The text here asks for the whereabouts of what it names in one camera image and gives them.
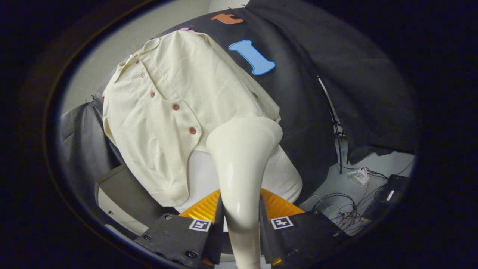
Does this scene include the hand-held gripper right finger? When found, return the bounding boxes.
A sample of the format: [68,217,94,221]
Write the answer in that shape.
[258,188,350,268]

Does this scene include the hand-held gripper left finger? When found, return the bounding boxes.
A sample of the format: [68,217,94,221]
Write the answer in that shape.
[134,189,224,268]

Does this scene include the white garment steamer head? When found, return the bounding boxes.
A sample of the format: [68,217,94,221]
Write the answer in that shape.
[206,116,283,269]

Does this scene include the cream button shirt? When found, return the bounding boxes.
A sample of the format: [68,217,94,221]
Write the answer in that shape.
[102,30,281,207]

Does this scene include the grey cabinet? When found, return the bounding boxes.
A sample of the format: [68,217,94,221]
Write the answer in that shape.
[95,164,180,236]

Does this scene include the black backdrop cloth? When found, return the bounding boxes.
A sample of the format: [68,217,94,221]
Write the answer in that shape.
[60,0,419,204]

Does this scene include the black box device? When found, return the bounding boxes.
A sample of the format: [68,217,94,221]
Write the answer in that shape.
[373,174,411,210]

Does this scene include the tangle of thin cables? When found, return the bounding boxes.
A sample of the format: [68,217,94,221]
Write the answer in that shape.
[312,168,415,234]

